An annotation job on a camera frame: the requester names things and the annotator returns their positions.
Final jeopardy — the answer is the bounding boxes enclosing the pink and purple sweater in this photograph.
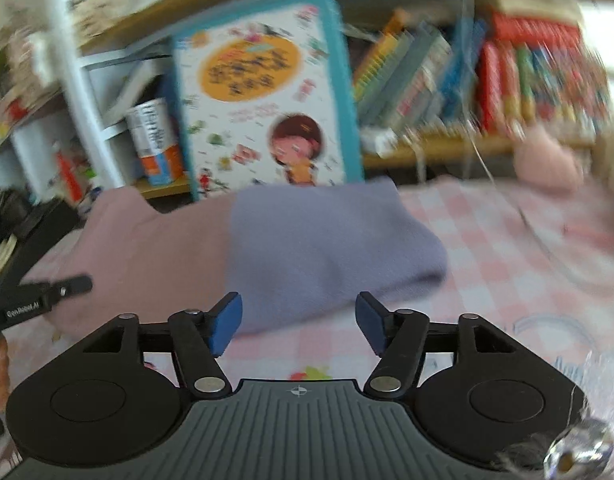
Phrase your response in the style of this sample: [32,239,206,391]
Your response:
[27,178,448,338]

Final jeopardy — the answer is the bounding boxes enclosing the pink checkered tablecloth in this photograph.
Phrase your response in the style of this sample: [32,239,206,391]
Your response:
[0,173,614,480]

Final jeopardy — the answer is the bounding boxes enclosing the white and orange box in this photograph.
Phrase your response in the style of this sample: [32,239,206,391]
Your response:
[126,98,184,186]

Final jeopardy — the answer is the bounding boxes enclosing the pink plush toy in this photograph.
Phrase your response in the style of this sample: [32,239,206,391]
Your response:
[513,125,584,193]

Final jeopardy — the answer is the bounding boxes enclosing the children's picture book teal border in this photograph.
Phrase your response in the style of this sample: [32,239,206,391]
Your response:
[172,0,363,200]

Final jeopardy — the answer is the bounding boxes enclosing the row of leaning books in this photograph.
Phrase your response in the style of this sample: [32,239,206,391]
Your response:
[354,8,488,133]

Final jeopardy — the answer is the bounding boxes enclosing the wooden and white bookshelf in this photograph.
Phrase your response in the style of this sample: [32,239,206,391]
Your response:
[0,0,614,201]

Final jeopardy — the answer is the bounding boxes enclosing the red books row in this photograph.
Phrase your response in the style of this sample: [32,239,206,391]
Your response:
[475,12,610,136]

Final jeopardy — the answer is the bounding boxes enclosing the white charging cable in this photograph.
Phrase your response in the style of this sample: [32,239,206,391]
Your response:
[453,0,614,291]

